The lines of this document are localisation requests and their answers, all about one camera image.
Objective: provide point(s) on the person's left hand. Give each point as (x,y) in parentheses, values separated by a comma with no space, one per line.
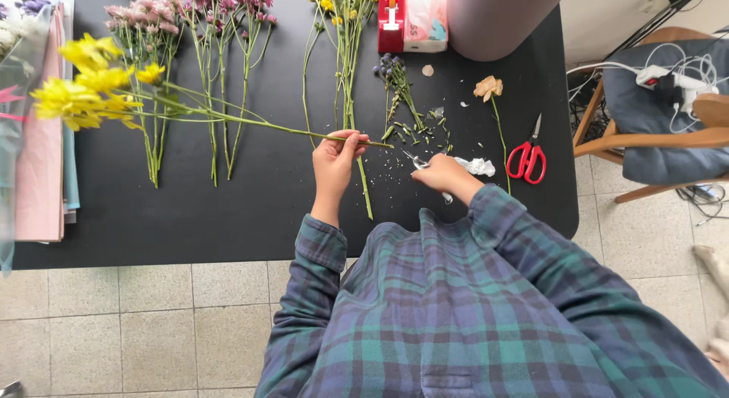
(330,167)

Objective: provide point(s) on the person's right hand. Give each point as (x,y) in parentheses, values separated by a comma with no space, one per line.
(447,176)

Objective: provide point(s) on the person's right fingers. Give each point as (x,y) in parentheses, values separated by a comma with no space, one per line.
(428,171)

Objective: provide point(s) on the small silver scissors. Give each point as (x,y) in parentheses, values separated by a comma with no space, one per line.
(420,163)

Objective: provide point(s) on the yellow chrysanthemum stem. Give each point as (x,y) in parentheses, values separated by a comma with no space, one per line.
(256,123)

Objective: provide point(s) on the heap of green leaf trimmings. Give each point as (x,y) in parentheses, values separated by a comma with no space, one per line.
(418,133)

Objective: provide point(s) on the crumpled white tissue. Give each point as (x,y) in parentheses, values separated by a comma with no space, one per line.
(478,166)

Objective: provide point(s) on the loose pale petal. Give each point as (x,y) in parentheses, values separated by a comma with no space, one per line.
(428,70)

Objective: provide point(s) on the peach rose stem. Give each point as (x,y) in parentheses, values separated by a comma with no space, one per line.
(488,87)

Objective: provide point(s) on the purple statice sprig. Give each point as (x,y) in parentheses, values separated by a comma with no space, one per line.
(394,69)

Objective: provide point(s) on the red tape dispenser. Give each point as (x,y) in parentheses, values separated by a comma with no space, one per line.
(390,36)

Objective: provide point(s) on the bunch of small yellow flowers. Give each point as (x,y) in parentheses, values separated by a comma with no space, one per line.
(346,56)

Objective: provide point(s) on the pink tissue pack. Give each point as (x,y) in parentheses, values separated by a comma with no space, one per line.
(424,16)

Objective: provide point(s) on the blue green plaid shirt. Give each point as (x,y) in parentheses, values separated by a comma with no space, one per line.
(455,329)

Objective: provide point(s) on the grey cylindrical container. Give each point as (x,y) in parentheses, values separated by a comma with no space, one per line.
(501,22)

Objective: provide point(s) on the wooden chair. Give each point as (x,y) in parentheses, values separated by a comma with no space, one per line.
(643,140)

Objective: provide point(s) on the dark grey seat cushion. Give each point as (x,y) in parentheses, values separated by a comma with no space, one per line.
(655,159)

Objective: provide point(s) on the magenta chrysanthemum bunch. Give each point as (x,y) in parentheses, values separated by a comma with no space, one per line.
(219,5)

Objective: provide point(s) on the white power strip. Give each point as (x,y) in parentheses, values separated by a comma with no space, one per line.
(683,82)

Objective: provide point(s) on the black tripod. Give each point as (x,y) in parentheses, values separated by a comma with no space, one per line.
(655,22)

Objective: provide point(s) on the white furry animal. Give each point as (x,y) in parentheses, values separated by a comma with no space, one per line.
(719,272)

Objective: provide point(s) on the pale pink chrysanthemum bunch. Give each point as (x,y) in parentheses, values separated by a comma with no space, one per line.
(147,22)

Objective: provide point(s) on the stack of pink wrapping paper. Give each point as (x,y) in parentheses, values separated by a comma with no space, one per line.
(40,176)

